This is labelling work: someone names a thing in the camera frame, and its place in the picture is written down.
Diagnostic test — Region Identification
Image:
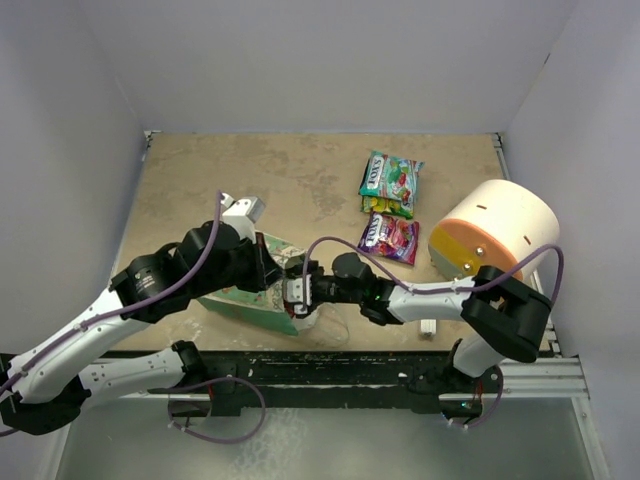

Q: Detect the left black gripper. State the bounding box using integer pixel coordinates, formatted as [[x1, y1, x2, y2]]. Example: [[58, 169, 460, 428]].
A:
[[192, 231, 286, 298]]

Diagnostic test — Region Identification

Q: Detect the green patterned paper bag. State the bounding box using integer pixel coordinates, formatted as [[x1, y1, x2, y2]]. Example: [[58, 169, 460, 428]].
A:
[[197, 232, 351, 349]]

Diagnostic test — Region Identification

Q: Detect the purple Fox's candy bag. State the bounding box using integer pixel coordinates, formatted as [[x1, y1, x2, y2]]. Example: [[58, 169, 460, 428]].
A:
[[358, 212, 420, 266]]

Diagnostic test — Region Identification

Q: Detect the green yellow Fox's candy bag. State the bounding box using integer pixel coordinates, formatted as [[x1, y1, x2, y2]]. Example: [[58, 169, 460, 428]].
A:
[[361, 196, 414, 220]]

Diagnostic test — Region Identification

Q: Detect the teal pink snack packet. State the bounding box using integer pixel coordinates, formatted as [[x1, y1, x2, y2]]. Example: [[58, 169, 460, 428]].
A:
[[359, 151, 424, 202]]

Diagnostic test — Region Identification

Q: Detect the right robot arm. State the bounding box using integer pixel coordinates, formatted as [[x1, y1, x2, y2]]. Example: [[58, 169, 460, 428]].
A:
[[283, 253, 552, 391]]

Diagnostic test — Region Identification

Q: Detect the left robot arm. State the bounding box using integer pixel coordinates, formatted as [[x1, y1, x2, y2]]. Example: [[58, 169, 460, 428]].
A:
[[1, 221, 283, 436]]

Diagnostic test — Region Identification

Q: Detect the small white plastic clip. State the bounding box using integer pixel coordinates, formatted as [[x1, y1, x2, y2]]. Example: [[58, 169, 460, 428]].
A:
[[419, 319, 437, 338]]

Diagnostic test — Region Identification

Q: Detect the large cream cylinder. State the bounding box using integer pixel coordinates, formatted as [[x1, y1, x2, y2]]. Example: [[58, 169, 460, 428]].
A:
[[428, 179, 560, 279]]

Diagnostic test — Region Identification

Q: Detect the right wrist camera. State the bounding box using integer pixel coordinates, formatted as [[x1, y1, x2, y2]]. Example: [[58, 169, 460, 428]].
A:
[[282, 275, 311, 318]]

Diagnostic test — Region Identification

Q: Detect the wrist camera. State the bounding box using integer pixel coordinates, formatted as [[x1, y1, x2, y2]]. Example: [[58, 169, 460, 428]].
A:
[[221, 193, 266, 243], [282, 275, 311, 318]]

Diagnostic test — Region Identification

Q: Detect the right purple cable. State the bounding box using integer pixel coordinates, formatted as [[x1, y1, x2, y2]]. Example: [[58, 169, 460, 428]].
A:
[[299, 235, 566, 431]]

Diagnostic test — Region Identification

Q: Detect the purple cable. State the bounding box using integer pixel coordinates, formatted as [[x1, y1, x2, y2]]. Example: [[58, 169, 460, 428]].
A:
[[0, 188, 226, 436], [299, 235, 566, 431]]

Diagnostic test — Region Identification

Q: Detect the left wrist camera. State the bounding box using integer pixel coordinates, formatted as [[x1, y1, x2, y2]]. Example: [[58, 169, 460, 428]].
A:
[[221, 193, 266, 243]]

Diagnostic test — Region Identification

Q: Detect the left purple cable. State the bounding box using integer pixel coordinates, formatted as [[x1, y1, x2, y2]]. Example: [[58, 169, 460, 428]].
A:
[[0, 188, 226, 436]]

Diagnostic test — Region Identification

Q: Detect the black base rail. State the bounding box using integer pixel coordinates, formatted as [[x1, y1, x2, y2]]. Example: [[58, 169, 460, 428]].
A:
[[129, 349, 506, 419]]

